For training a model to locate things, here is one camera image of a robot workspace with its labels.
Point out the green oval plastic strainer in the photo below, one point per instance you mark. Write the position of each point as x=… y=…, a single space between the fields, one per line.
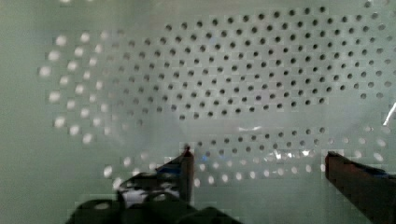
x=96 y=91

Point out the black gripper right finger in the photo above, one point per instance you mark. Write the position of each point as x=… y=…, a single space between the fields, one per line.
x=371 y=190

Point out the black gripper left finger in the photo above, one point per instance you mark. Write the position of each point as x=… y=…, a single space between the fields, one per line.
x=161 y=197

